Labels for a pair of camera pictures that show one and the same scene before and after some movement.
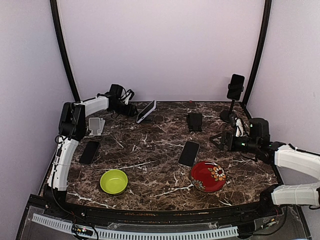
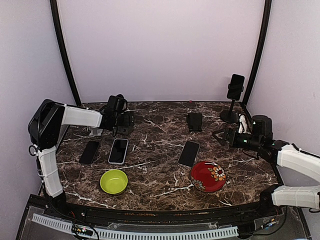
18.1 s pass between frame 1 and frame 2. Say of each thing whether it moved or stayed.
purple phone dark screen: stayed
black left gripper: moved
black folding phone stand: stayed
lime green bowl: stayed
